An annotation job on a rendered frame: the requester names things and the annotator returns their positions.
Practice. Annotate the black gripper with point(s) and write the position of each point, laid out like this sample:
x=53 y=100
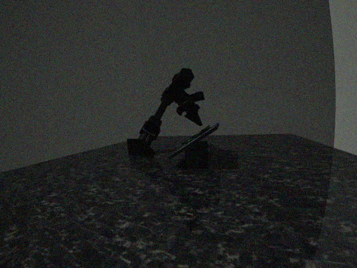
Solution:
x=185 y=105

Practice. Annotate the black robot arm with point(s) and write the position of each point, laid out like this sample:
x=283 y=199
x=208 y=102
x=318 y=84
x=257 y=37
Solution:
x=180 y=82

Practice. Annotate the blue-grey switch panel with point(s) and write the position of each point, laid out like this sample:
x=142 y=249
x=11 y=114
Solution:
x=196 y=150

